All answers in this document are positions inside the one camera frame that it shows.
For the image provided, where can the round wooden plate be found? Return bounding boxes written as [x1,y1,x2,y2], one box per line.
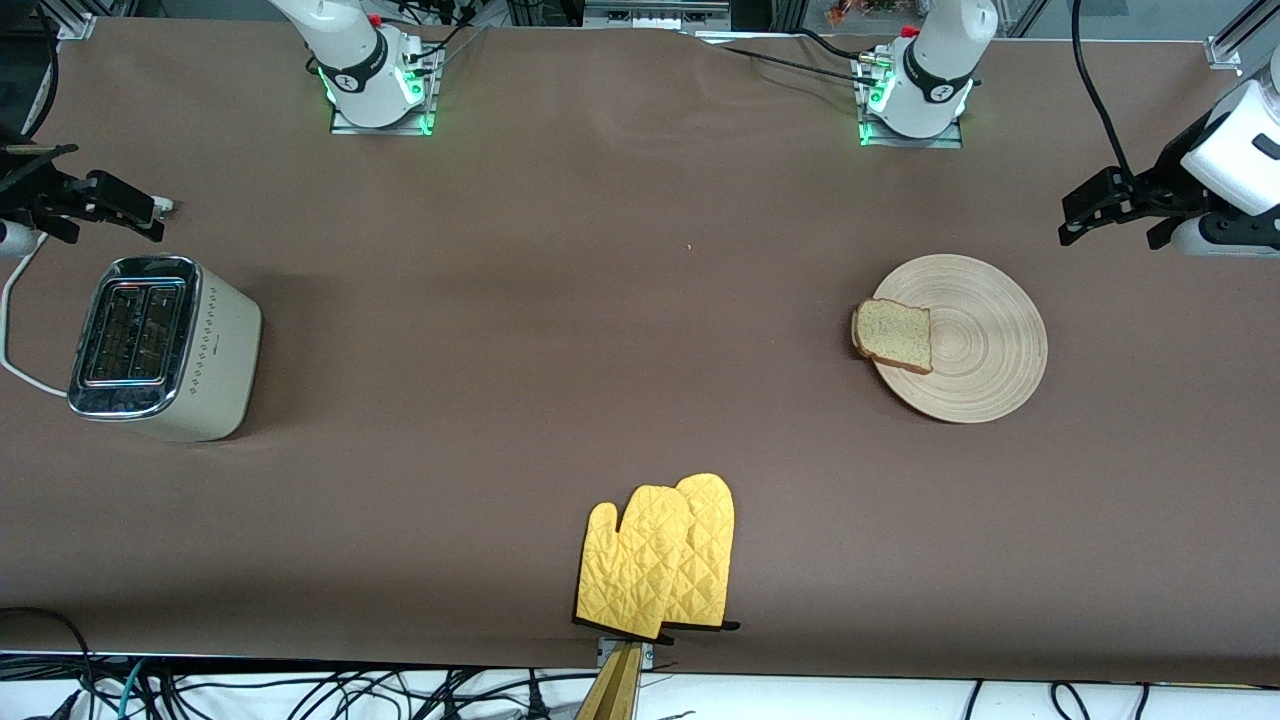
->
[870,254,1049,424]

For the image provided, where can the long black table cable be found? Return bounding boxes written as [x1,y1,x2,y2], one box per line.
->
[718,44,886,79]

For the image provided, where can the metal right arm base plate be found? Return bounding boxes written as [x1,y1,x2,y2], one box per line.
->
[330,45,438,136]

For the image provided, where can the white toaster power cable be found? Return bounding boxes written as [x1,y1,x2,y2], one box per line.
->
[0,198,177,399]

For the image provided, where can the slice of seeded bread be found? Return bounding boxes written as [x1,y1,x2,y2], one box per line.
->
[851,298,934,376]

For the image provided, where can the orange background clutter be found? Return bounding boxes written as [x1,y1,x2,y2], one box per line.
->
[823,0,901,28]

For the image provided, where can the small metal bracket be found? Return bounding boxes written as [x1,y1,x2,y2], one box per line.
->
[597,636,656,671]

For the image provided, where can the looping black floor cable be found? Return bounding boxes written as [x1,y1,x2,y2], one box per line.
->
[0,607,96,720]

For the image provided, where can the wooden post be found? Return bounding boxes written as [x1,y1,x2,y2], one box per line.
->
[575,642,641,720]

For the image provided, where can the black cable at right base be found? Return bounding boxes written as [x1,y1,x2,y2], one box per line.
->
[405,0,491,71]

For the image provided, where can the grey electronics box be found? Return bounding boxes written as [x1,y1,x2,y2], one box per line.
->
[583,0,733,31]

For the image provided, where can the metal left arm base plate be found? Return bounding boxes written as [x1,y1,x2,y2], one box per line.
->
[857,50,966,149]

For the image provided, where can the tangled black floor cables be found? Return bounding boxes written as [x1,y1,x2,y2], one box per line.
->
[150,665,601,720]

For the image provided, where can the cream and chrome toaster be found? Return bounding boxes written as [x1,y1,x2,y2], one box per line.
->
[67,255,263,443]

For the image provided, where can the curved black table cable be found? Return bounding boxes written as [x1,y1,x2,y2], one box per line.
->
[790,27,871,63]

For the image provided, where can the yellow quilted oven mitt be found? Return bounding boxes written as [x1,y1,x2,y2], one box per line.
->
[660,473,741,633]
[575,485,693,641]

